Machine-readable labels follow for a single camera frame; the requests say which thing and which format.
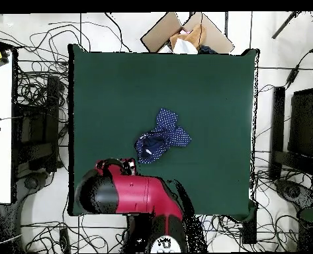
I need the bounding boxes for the black metal stand frame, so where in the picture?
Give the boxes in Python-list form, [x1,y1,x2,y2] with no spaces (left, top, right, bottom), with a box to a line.
[268,85,313,182]
[11,75,62,178]

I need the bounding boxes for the blue polka dot pants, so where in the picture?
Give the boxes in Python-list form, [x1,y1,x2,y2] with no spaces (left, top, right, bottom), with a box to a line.
[134,107,192,165]

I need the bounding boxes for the black rod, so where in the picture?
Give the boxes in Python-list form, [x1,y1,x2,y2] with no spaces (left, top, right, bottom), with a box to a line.
[271,11,301,40]

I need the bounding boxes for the orange cloth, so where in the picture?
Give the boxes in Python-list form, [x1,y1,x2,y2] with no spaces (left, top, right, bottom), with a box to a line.
[169,23,207,50]

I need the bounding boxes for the dark green table cloth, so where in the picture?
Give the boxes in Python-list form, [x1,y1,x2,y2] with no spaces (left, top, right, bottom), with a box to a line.
[67,43,260,222]

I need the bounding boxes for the round stand foot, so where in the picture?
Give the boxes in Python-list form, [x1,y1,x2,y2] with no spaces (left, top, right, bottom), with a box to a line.
[23,171,48,191]
[275,178,313,210]

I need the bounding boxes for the open cardboard box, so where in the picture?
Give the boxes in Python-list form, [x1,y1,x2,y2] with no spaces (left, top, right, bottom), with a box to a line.
[140,11,236,55]

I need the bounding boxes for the black power adapter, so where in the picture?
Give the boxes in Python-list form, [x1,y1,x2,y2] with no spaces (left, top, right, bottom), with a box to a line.
[285,65,300,88]

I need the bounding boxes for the dark blue cloth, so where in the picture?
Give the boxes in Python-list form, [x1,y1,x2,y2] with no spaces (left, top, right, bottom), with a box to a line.
[198,44,218,55]

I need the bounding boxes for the white cloth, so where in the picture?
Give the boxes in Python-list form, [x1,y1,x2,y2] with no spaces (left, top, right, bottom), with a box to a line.
[158,38,199,55]

